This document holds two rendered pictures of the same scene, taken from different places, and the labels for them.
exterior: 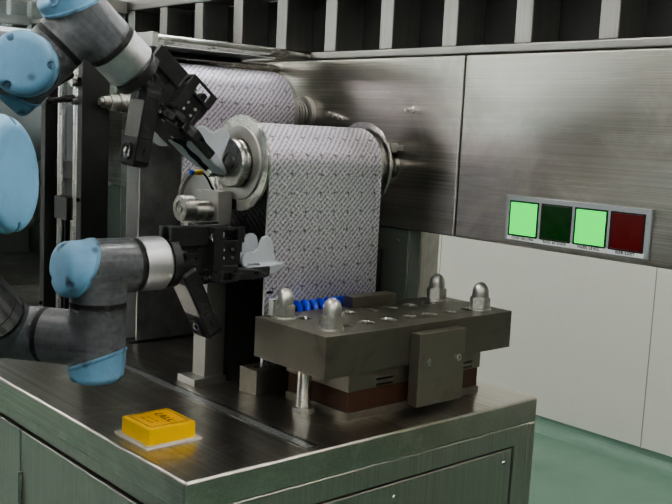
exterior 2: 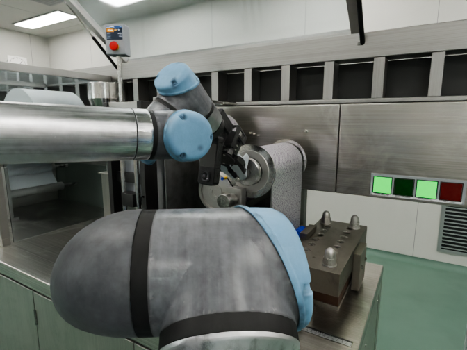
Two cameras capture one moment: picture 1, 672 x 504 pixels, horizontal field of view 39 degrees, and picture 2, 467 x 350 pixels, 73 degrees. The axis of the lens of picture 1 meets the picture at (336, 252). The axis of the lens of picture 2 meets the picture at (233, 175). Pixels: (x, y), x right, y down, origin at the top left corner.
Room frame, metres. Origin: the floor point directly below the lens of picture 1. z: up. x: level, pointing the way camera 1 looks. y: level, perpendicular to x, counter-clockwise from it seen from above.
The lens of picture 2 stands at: (0.65, 0.45, 1.39)
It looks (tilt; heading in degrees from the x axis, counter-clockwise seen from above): 10 degrees down; 343
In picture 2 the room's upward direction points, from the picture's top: straight up
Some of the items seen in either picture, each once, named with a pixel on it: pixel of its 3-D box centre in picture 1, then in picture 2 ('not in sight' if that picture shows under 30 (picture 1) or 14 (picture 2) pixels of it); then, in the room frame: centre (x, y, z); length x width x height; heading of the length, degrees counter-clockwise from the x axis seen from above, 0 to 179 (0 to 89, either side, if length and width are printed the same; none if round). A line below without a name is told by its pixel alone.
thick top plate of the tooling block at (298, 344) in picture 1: (388, 332); (327, 249); (1.44, -0.09, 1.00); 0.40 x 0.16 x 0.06; 132
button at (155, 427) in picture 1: (158, 426); not in sight; (1.19, 0.22, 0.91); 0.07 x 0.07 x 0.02; 42
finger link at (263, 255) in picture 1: (265, 255); not in sight; (1.40, 0.11, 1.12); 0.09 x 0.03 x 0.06; 131
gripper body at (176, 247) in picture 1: (199, 254); not in sight; (1.34, 0.20, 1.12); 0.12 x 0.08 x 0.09; 132
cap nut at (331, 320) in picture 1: (332, 313); (329, 255); (1.30, 0.00, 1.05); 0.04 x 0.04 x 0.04
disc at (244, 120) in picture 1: (240, 162); (250, 171); (1.46, 0.15, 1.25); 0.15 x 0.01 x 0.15; 42
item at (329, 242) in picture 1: (323, 251); (287, 210); (1.50, 0.02, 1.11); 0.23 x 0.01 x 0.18; 132
